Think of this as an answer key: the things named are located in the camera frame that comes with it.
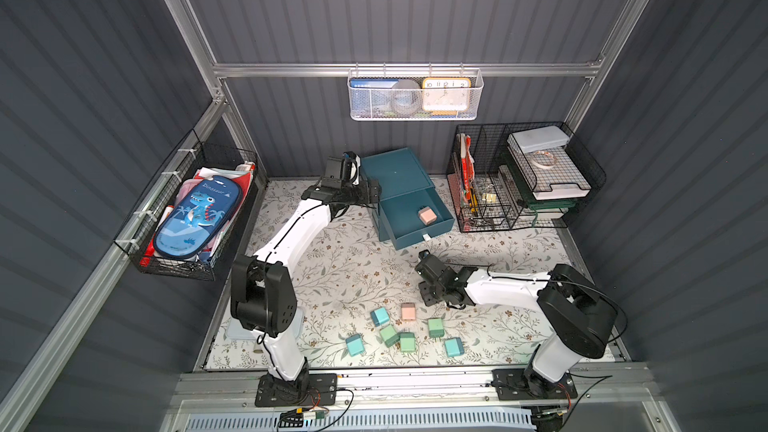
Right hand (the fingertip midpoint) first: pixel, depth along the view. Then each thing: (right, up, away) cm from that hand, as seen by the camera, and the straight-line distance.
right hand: (432, 285), depth 91 cm
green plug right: (0, -10, -8) cm, 13 cm away
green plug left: (-13, -11, -10) cm, 20 cm away
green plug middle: (-8, -12, -11) cm, 19 cm away
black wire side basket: (-65, +36, -13) cm, 75 cm away
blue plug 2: (-22, -13, -12) cm, 28 cm away
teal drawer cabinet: (-7, +24, -3) cm, 25 cm away
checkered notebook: (+39, +35, +3) cm, 52 cm away
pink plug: (-2, +22, -4) cm, 22 cm away
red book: (+17, +41, +23) cm, 50 cm away
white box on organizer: (+38, +48, +10) cm, 62 cm away
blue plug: (-16, -7, -6) cm, 18 cm away
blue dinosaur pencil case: (-55, +22, -26) cm, 65 cm away
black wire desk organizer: (+34, +36, +18) cm, 52 cm away
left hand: (-19, +29, -3) cm, 35 cm away
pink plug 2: (-8, -6, -6) cm, 11 cm away
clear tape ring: (+38, +40, +8) cm, 56 cm away
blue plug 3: (+4, -13, -12) cm, 18 cm away
